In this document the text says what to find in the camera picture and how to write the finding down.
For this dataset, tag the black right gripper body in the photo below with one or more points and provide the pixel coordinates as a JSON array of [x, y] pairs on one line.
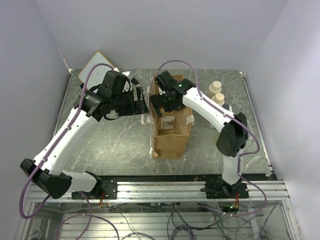
[[164, 99]]

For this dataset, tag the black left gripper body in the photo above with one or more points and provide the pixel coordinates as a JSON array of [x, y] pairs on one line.
[[130, 106]]

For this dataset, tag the amber bottle white cap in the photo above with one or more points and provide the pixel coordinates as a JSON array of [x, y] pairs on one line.
[[167, 120]]

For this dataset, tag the brown canvas bag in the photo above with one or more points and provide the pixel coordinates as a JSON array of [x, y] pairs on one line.
[[170, 144]]

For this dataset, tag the beige cylinder bottle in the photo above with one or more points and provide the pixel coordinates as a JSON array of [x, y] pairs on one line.
[[214, 88]]

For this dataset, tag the beige cap bottle front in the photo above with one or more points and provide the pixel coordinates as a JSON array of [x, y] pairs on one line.
[[219, 98]]

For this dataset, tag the white bottle black cap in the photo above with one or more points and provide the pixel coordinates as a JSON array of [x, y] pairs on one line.
[[225, 106]]

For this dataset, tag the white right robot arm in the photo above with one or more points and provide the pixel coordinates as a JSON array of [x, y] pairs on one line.
[[232, 128]]

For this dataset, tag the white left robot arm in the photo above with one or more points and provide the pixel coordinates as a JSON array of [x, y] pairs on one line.
[[116, 93]]

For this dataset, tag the black and white marker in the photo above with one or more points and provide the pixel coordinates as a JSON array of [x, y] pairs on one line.
[[135, 84]]

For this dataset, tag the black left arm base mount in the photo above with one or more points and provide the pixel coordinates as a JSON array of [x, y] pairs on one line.
[[109, 190]]

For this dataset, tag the aluminium rail frame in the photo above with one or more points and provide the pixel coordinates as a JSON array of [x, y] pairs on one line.
[[168, 210]]

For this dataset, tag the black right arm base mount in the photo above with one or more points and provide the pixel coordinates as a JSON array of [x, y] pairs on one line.
[[222, 190]]

